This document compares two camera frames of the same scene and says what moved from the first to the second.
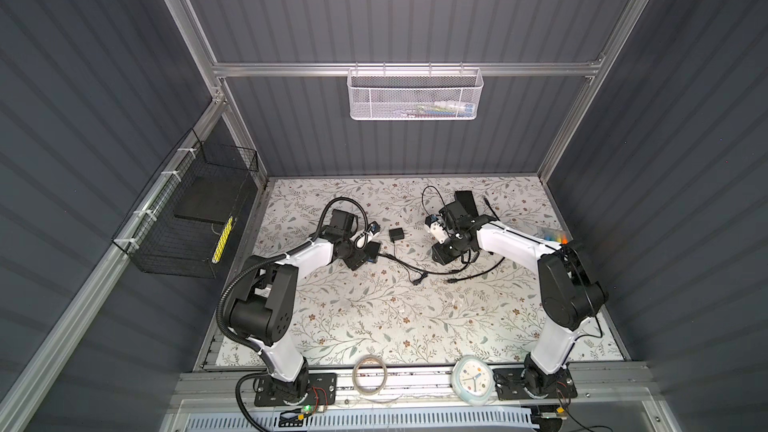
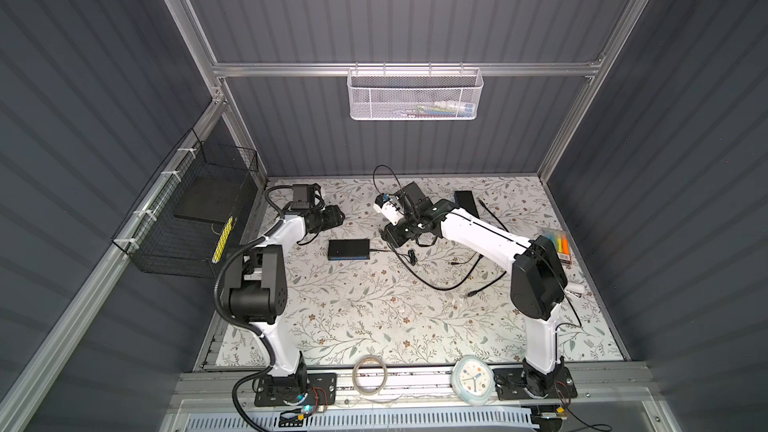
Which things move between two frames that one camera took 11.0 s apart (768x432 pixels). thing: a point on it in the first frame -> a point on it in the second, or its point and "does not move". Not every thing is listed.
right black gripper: [441, 258] -> [392, 236]
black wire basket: [182, 223] does not move
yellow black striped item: [222, 240] does not move
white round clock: [473, 380] does not move
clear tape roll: [355, 379] does not move
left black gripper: [358, 257] -> [333, 219]
